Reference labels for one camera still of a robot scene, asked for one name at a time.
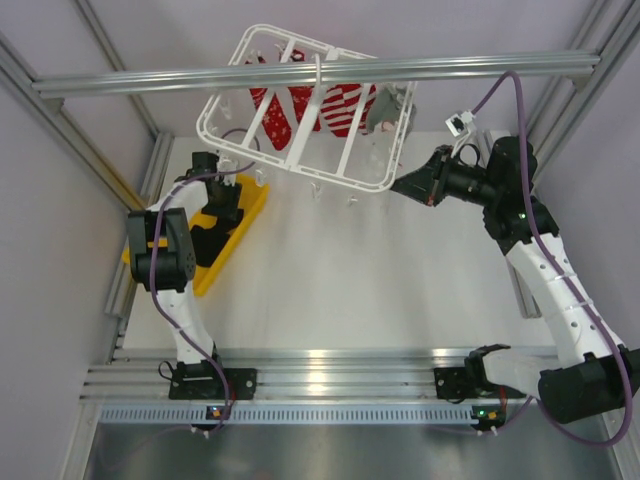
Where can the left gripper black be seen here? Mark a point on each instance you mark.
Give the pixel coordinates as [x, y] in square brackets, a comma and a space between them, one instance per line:
[232, 193]

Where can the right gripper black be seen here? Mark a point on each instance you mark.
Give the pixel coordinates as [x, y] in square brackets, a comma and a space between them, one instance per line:
[428, 184]

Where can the black sock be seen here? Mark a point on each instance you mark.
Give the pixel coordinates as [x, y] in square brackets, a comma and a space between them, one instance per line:
[209, 236]

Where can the white plastic clip hanger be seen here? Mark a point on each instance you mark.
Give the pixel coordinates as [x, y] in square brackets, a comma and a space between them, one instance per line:
[230, 124]

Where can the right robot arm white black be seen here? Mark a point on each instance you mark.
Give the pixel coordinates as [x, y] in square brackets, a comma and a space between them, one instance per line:
[595, 372]

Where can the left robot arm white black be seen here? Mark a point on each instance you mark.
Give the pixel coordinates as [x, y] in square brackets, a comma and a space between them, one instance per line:
[193, 342]

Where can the yellow plastic tray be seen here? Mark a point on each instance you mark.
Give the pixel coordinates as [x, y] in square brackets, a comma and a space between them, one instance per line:
[186, 238]

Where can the grey sock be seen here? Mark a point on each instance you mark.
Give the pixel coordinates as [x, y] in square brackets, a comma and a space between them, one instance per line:
[384, 112]

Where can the red white striped sock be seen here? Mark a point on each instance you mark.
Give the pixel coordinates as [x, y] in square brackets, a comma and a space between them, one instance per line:
[339, 106]

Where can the aluminium top crossbar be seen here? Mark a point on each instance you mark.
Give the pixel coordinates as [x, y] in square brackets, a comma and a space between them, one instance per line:
[322, 72]

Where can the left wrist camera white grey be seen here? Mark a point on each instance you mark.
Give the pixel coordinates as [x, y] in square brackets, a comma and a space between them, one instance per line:
[227, 169]

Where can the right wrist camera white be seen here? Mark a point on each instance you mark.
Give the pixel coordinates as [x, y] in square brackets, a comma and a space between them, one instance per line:
[461, 123]

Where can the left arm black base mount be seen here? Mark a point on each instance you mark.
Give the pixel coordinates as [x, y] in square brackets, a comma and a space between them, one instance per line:
[203, 382]

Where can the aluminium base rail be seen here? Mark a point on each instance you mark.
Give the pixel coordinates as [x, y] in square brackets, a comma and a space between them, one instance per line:
[288, 376]

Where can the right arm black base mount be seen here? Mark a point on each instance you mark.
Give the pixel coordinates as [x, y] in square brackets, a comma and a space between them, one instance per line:
[455, 385]

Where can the grey slotted cable duct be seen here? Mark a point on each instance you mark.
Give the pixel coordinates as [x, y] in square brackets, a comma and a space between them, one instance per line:
[304, 414]

